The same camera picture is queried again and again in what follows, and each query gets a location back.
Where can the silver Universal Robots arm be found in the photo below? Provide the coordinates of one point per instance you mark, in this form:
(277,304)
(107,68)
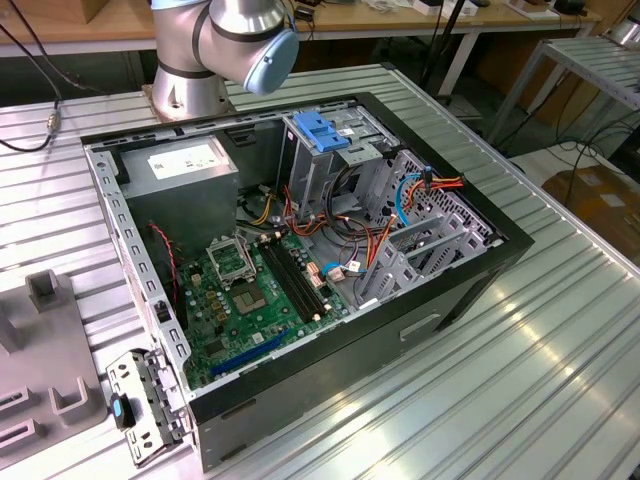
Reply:
(190,50)

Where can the metal disk bay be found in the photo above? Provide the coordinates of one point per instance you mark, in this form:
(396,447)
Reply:
(400,272)

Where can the black RAM slot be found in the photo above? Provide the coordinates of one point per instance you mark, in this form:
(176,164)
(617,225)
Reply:
(295,280)
(301,280)
(289,280)
(283,280)

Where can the metal optical drive cage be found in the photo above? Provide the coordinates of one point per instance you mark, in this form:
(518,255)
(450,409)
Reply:
(310,175)

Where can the CPU socket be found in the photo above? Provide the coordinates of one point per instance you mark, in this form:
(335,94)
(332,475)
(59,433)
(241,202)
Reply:
(232,262)

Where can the square chipset chip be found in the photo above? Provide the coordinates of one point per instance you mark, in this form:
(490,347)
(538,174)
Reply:
(249,300)

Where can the green motherboard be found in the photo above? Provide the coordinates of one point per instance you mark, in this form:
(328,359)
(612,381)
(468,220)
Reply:
(260,325)

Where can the blue plastic drive latch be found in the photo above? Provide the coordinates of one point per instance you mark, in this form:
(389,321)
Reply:
(312,130)

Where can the black open PC case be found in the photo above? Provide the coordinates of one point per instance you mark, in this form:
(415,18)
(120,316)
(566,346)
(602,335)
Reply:
(350,360)

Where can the blue expansion slot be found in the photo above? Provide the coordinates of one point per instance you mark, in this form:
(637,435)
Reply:
(250,352)

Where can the grey power supply unit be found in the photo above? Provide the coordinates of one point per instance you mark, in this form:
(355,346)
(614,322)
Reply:
(185,200)

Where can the wooden desk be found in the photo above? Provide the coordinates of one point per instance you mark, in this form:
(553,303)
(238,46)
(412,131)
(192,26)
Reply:
(375,22)

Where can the flat brown cardboard box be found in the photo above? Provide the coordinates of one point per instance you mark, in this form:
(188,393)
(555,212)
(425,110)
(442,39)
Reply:
(600,200)

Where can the grey parts rack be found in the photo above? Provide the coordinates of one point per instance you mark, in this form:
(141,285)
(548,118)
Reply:
(45,350)

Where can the metal slat side table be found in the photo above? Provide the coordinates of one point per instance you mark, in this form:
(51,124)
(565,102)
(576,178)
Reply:
(595,62)

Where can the silver metal cylinder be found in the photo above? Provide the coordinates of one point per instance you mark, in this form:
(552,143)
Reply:
(625,32)

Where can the metal expansion slot bracket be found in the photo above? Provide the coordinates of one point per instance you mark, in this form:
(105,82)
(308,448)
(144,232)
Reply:
(125,375)

